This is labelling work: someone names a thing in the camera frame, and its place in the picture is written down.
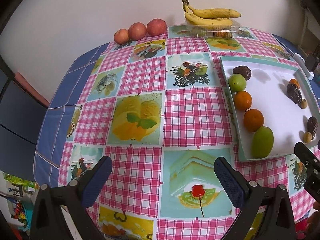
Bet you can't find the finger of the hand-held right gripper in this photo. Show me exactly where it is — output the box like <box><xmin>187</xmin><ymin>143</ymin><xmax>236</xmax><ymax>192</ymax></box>
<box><xmin>294</xmin><ymin>142</ymin><xmax>320</xmax><ymax>178</ymax></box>

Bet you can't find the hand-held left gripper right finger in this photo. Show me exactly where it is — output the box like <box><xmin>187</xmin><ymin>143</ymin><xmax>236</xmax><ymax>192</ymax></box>
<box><xmin>214</xmin><ymin>157</ymin><xmax>297</xmax><ymax>240</ymax></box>

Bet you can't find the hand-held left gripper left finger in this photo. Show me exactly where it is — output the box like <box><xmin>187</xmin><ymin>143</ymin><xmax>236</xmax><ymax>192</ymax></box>
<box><xmin>30</xmin><ymin>155</ymin><xmax>113</xmax><ymax>240</ymax></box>

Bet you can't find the smooth dark avocado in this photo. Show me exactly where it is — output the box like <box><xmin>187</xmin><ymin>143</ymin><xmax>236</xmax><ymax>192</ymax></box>
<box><xmin>307</xmin><ymin>116</ymin><xmax>318</xmax><ymax>140</ymax></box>

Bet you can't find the oval green plum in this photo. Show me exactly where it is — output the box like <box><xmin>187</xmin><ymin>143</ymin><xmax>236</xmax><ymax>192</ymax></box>
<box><xmin>251</xmin><ymin>126</ymin><xmax>275</xmax><ymax>159</ymax></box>

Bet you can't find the white tray with teal rim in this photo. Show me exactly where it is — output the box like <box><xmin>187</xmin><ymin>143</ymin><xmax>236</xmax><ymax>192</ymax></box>
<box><xmin>220</xmin><ymin>56</ymin><xmax>320</xmax><ymax>162</ymax></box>

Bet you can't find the wrinkled dark brown avocado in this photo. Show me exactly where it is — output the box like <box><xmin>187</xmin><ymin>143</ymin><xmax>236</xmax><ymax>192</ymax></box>
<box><xmin>287</xmin><ymin>83</ymin><xmax>303</xmax><ymax>105</ymax></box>

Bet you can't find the round green plum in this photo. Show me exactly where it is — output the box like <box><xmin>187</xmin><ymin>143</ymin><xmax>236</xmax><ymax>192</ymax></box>
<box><xmin>228</xmin><ymin>74</ymin><xmax>247</xmax><ymax>93</ymax></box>

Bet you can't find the dark brown passion fruit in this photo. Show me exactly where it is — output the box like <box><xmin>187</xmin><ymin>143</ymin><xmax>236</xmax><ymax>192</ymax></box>
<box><xmin>232</xmin><ymin>65</ymin><xmax>252</xmax><ymax>81</ymax></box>

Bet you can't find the person's right hand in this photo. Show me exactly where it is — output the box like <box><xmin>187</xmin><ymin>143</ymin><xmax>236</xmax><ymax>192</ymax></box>
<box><xmin>307</xmin><ymin>201</ymin><xmax>320</xmax><ymax>232</ymax></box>

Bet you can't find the red cloth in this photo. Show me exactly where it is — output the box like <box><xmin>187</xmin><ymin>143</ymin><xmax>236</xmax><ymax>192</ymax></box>
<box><xmin>295</xmin><ymin>219</ymin><xmax>313</xmax><ymax>240</ymax></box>

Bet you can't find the pink checked printed tablecloth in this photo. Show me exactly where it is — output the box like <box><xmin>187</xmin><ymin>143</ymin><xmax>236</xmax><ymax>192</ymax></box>
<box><xmin>59</xmin><ymin>25</ymin><xmax>315</xmax><ymax>240</ymax></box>

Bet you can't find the green yellow printed bag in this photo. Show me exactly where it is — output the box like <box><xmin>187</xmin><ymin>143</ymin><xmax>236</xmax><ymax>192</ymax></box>
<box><xmin>4</xmin><ymin>174</ymin><xmax>38</xmax><ymax>189</ymax></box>

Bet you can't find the black power adapter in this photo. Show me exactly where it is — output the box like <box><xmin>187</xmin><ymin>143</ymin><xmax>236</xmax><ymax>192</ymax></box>
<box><xmin>306</xmin><ymin>54</ymin><xmax>320</xmax><ymax>75</ymax></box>

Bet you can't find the small orange apple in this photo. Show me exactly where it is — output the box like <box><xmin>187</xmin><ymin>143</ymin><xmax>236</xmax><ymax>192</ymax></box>
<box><xmin>114</xmin><ymin>29</ymin><xmax>129</xmax><ymax>44</ymax></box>

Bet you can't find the medium red apple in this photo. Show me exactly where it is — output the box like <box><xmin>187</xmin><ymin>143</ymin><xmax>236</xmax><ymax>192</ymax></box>
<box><xmin>128</xmin><ymin>22</ymin><xmax>147</xmax><ymax>41</ymax></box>

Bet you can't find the clear plastic container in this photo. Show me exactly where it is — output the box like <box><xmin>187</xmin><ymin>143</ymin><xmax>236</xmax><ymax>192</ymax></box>
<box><xmin>189</xmin><ymin>21</ymin><xmax>242</xmax><ymax>39</ymax></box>

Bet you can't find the large red apple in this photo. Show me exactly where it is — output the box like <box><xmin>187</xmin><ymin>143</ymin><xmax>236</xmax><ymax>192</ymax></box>
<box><xmin>146</xmin><ymin>18</ymin><xmax>167</xmax><ymax>37</ymax></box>

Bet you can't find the yellow banana bunch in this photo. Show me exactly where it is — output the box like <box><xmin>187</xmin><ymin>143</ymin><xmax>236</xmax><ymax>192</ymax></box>
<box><xmin>182</xmin><ymin>0</ymin><xmax>242</xmax><ymax>27</ymax></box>

